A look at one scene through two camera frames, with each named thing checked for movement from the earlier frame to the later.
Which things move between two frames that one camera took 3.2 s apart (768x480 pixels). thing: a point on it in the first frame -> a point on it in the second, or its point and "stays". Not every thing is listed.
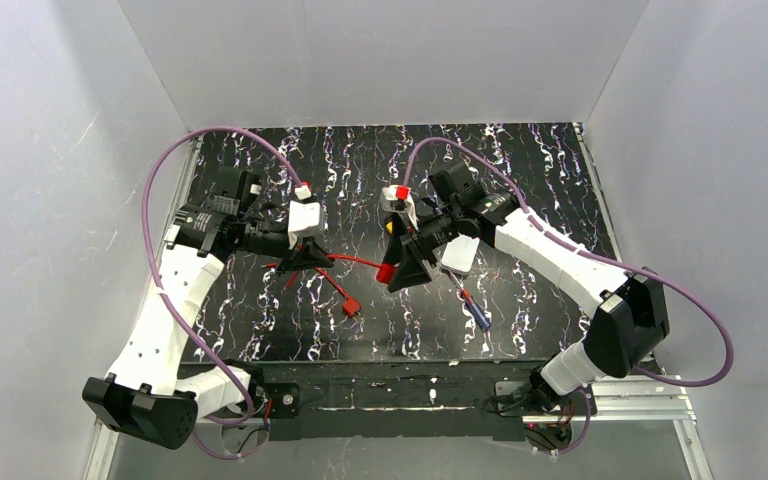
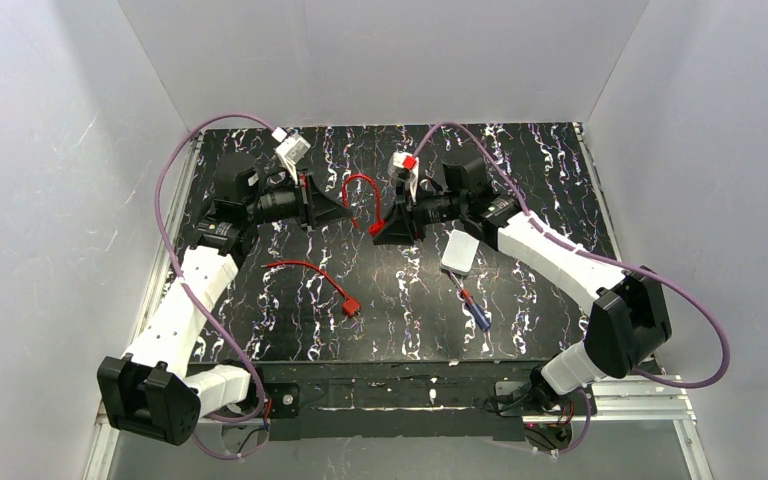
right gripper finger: [411, 270] -> [397, 229]
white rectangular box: [460, 254] stays
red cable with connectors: [386, 272] -> [377, 226]
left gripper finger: [304, 257] -> [323, 214]
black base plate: [354, 401] stays
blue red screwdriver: [476, 308] stays
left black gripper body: [294, 250] -> [306, 201]
